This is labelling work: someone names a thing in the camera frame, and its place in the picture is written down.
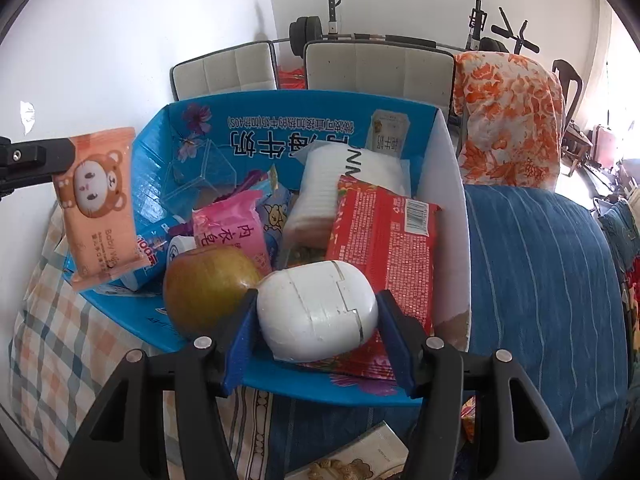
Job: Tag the blue patterned cloth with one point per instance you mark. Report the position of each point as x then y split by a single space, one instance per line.
620 230

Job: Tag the apple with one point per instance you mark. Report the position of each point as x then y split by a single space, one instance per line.
205 285

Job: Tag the pink soap packet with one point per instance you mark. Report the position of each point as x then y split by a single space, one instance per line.
230 230

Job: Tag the white cotton pads pack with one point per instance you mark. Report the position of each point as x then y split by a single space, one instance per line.
320 185

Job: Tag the white padded chair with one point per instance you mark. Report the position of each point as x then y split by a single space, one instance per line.
225 72
380 70

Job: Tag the red cloth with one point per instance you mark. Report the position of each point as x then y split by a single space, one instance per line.
291 80

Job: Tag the red snack packet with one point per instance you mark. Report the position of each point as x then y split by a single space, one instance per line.
380 255

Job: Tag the plaid cloth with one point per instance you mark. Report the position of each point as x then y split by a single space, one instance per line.
50 360

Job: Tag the blue cartoon packet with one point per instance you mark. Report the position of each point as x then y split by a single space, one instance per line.
275 220

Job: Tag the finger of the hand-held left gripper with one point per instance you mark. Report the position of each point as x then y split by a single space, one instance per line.
35 155

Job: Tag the orange wet wipes packet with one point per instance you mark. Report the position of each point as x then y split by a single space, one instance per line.
100 200

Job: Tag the black exercise machine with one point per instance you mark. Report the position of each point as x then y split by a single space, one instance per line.
477 25

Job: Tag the blue white bottle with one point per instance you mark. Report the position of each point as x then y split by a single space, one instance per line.
150 255

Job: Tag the dark wooden chair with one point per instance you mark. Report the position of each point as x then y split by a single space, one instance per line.
567 80

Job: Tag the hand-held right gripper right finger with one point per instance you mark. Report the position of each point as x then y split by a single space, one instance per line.
395 340

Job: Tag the white egg-shaped case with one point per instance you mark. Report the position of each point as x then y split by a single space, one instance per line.
310 310

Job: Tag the pink suitcase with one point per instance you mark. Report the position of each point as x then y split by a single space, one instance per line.
605 145

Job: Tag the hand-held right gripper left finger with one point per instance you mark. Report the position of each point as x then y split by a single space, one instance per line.
240 355

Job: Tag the blue cardboard box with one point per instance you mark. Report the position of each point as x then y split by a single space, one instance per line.
310 120

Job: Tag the orange floral cloth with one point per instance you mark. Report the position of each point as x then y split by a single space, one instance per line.
505 110

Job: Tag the clear plastic box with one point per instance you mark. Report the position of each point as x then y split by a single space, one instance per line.
200 180

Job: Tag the barbell rack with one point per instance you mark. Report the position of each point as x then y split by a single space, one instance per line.
305 32

